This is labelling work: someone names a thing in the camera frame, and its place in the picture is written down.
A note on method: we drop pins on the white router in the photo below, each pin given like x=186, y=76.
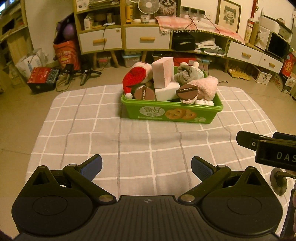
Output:
x=109, y=23

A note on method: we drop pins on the white patterned box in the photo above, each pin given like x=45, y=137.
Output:
x=263, y=76

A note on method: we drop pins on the round patterned tin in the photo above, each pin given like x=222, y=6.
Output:
x=278, y=82

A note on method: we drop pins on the framed cat picture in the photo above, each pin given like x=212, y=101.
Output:
x=167, y=7

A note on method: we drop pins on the white jar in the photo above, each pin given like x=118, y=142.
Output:
x=145, y=18

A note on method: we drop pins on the small white box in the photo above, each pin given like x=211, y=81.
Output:
x=82, y=5

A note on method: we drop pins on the brown round plush cushion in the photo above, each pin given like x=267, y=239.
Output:
x=144, y=93
x=186, y=92

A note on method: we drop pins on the white plastic bag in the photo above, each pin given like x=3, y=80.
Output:
x=30, y=64

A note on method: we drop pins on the folded clothes stack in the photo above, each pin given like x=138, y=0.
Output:
x=209, y=46

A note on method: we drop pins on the pink plush toy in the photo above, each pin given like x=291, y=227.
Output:
x=208, y=85

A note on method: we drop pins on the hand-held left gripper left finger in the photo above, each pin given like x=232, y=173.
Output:
x=91, y=166

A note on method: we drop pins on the purple ball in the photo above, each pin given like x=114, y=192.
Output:
x=69, y=31

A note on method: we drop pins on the low wooden drawer cabinet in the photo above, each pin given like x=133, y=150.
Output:
x=144, y=55

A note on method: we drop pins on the red cardboard box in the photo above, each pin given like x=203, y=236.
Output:
x=178, y=59

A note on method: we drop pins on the metal disc stand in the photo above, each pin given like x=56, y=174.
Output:
x=278, y=183

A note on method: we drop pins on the grey checked blanket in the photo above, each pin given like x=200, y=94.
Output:
x=138, y=143

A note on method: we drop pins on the black tripod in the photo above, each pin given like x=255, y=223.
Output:
x=69, y=68

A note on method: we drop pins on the egg tray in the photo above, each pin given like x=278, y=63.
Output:
x=239, y=74

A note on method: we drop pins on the tall snack tube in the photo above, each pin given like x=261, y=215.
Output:
x=249, y=30

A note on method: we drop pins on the red black gift box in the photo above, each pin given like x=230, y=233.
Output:
x=39, y=75

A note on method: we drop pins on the yellow bottle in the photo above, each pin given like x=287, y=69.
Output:
x=129, y=14

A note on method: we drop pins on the white cardboard box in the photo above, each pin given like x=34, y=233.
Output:
x=270, y=22

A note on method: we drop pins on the teal storage box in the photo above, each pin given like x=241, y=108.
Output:
x=207, y=63

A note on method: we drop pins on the green plastic box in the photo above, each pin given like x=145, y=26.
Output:
x=131, y=111

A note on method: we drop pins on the orange snack bag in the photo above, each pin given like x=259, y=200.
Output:
x=66, y=55

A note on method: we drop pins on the pink foam block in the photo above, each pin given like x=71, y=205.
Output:
x=161, y=74

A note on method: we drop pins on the curved wooden tv stand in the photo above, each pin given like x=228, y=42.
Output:
x=226, y=66

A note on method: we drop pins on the santa plush toy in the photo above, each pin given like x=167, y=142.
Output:
x=135, y=77

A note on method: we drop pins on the wall power strip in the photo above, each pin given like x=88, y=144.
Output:
x=201, y=12

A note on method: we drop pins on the dark tote bag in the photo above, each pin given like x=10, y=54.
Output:
x=59, y=32

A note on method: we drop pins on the white foam block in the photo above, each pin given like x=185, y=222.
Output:
x=166, y=92

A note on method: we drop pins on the red wall decoration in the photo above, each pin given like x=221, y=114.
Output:
x=255, y=7

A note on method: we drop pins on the white carton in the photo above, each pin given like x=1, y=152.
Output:
x=87, y=23

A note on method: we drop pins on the clear storage box blue lid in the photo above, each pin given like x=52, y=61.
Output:
x=130, y=60

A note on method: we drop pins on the tall wooden shelf cabinet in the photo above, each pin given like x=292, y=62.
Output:
x=123, y=14

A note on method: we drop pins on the pink table runner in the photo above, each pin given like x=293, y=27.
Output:
x=175, y=22

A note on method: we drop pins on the red gold box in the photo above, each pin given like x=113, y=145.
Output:
x=290, y=66

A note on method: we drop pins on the framed cartoon girl picture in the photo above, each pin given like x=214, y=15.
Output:
x=229, y=15

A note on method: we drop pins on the light wooden shelf unit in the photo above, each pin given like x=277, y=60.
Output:
x=16, y=39

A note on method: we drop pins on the black bag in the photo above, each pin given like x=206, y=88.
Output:
x=183, y=42

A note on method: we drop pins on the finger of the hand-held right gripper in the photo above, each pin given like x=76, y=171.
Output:
x=246, y=139

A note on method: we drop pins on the black microwave oven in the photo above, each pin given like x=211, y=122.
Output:
x=278, y=46

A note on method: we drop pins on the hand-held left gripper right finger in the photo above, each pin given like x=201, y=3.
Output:
x=202, y=168

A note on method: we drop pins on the black flat device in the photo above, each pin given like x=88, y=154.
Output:
x=161, y=54

